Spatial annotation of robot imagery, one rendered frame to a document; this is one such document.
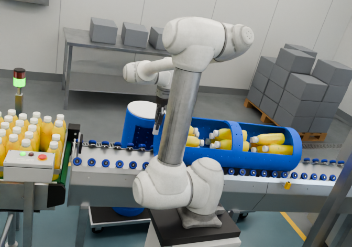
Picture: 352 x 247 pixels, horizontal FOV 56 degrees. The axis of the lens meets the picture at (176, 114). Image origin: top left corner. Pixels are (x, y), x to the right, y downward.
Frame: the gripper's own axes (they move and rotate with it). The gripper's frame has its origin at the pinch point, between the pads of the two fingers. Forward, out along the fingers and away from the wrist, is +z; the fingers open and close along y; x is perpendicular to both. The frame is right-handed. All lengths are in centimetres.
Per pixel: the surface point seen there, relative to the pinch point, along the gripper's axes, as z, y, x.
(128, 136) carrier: 31, -42, -7
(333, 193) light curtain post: 15, 31, 106
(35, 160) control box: 6, 29, -58
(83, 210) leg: 55, 7, -34
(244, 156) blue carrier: 6, 13, 52
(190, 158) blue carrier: 10.5, 11.9, 19.9
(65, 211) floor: 116, -58, -45
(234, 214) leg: 55, 8, 63
